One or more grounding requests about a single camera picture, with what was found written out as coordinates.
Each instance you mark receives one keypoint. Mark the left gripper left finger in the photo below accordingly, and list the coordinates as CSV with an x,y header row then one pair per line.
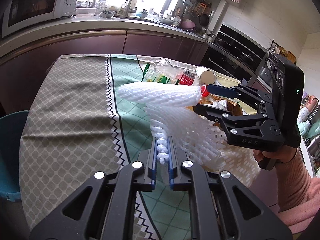
x,y
147,181

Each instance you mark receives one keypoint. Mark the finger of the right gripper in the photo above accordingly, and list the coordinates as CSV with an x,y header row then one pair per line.
x,y
215,114
232,92

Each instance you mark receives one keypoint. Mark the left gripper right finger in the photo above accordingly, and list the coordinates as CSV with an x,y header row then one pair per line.
x,y
177,179

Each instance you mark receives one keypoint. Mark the white tissue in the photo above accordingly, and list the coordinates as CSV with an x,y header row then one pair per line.
x,y
224,104

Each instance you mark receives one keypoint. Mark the white paper cup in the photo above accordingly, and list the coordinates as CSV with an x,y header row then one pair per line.
x,y
208,77

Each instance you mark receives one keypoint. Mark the white foam fruit net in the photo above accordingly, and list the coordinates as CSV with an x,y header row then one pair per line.
x,y
168,108

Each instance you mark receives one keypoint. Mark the plastic bottle red cap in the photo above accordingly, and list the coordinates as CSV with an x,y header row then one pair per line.
x,y
163,71

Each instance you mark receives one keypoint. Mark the pink right sleeve forearm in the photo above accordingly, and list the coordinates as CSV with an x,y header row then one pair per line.
x,y
298,194

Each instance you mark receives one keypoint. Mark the kitchen faucet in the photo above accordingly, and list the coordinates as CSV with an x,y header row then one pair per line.
x,y
126,8

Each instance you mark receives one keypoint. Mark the teal plastic trash bin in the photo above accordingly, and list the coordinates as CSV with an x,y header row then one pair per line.
x,y
12,126

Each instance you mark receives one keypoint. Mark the dark purple kitchen cabinets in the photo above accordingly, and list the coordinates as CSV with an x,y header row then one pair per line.
x,y
23,70

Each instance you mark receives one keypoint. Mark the right hand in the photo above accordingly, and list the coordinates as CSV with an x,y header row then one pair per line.
x,y
284,154

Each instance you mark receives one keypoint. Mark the copper foil snack bag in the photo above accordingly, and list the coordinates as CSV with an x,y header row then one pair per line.
x,y
235,106

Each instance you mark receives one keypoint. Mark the black built-in oven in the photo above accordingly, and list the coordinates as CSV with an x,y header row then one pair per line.
x,y
234,54

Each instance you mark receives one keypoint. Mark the black frying pan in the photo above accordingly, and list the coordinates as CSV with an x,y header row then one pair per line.
x,y
204,19

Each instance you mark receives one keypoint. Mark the patterned tablecloth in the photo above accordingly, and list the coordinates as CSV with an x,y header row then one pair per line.
x,y
78,125

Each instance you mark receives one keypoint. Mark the pink bowl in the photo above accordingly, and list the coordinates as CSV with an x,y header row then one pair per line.
x,y
187,24

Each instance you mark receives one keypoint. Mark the small patterned bowl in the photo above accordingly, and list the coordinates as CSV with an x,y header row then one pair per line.
x,y
108,14

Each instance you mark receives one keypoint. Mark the glass electric kettle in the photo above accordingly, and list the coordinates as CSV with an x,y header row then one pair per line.
x,y
85,3

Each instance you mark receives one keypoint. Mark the white microwave oven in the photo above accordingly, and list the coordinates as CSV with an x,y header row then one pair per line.
x,y
23,13

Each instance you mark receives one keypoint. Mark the black camera box right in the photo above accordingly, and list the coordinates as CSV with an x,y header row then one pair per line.
x,y
287,92

